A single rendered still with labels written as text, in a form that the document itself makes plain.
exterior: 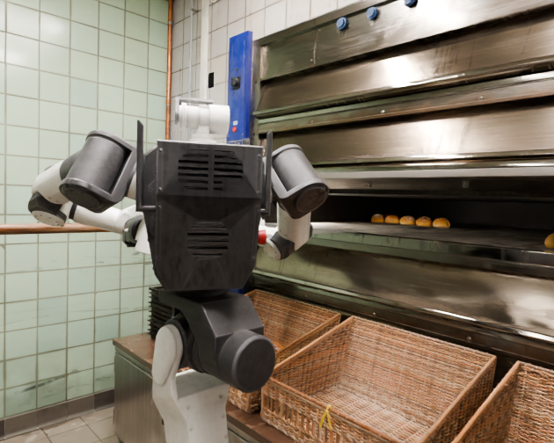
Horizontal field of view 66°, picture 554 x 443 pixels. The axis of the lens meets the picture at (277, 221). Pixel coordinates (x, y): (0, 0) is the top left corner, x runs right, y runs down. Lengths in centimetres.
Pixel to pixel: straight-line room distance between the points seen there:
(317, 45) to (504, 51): 82
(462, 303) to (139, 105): 216
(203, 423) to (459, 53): 135
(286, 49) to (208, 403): 162
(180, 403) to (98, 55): 220
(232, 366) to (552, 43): 123
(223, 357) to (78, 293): 195
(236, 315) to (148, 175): 34
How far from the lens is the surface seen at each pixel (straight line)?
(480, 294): 154
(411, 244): 162
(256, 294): 216
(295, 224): 111
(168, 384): 103
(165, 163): 81
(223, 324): 90
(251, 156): 83
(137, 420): 225
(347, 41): 194
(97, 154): 97
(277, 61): 221
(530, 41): 156
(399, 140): 167
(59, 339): 280
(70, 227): 141
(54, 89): 272
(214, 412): 109
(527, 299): 150
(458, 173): 139
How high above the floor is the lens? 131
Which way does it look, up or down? 3 degrees down
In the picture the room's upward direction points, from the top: 2 degrees clockwise
